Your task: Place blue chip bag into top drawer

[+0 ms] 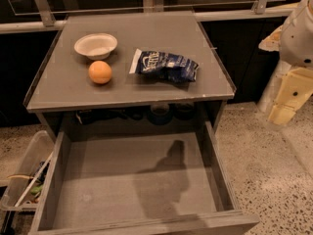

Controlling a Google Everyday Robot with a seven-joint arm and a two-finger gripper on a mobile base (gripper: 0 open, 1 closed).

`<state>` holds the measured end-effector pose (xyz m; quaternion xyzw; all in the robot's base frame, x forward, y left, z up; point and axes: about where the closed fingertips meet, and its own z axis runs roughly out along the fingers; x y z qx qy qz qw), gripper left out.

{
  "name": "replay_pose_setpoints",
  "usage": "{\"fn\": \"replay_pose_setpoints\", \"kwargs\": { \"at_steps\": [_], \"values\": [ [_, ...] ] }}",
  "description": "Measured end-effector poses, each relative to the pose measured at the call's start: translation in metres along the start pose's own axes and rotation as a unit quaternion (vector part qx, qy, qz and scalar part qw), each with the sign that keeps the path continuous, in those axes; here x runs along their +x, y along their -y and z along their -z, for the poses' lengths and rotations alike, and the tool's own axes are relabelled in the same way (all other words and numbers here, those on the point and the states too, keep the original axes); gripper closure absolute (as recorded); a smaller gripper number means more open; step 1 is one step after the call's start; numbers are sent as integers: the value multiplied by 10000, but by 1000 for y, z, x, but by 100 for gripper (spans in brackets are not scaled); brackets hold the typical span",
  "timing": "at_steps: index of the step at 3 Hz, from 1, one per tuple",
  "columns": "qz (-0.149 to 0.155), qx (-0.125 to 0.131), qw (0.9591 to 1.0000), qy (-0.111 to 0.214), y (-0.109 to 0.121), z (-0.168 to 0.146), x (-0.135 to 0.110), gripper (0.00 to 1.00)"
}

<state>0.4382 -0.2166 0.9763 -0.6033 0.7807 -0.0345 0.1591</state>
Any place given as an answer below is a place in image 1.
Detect open grey top drawer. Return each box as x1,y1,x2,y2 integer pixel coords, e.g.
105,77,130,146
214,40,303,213
29,121,259,235

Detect blue chip bag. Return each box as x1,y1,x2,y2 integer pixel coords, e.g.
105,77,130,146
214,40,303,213
129,49,199,83

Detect blue tape roll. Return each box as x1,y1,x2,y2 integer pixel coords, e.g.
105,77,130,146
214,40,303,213
147,104,173,125

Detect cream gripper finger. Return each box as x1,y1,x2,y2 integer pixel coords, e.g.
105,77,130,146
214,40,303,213
268,68,313,125
258,25,282,52

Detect orange fruit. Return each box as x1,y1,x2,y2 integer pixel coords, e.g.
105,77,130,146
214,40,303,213
88,61,112,84

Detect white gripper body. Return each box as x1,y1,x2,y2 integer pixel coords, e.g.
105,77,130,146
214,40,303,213
280,0,313,68

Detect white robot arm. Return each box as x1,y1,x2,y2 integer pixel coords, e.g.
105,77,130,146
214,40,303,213
258,0,313,125

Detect white paper bowl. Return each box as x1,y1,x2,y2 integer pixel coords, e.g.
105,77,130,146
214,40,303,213
74,33,117,61

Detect metal rail with glass panel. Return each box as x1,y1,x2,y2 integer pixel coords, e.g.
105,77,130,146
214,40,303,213
0,0,300,34

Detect dark tape roll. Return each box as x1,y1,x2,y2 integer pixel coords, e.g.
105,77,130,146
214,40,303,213
174,103,196,120

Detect grey wooden cabinet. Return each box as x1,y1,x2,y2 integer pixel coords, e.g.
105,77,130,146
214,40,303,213
24,11,235,135

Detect clear plastic storage bin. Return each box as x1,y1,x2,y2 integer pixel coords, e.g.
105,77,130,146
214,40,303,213
0,130,54,212

